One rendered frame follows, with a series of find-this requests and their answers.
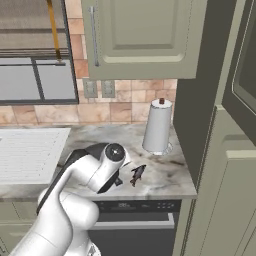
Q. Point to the green wall cupboard door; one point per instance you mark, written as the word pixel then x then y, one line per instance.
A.
pixel 143 36

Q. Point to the white ribbed sink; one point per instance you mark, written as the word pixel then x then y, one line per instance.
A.
pixel 30 153

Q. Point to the green base cupboard door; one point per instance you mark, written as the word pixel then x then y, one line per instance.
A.
pixel 13 226

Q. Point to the black dishwasher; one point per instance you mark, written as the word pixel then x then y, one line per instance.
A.
pixel 140 240

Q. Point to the green tall cupboard door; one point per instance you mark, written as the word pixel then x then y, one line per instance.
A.
pixel 230 206

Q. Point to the dark raw fish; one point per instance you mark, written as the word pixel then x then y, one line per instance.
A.
pixel 137 174

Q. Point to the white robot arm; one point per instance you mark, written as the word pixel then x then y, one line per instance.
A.
pixel 63 213

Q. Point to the green tall cupboard housing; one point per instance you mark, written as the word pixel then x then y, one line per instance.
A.
pixel 200 100

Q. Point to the white paper towel roll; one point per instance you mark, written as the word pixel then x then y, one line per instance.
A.
pixel 157 130

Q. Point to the grey wall socket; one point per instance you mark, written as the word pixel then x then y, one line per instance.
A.
pixel 108 88
pixel 90 88

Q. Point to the dark framed window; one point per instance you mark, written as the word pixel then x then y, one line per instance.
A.
pixel 40 83

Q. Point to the black built-in oven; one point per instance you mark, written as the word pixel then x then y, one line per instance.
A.
pixel 245 66

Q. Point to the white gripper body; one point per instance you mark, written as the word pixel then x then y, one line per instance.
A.
pixel 125 162

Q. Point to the grey window blind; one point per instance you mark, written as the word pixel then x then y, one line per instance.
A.
pixel 26 23

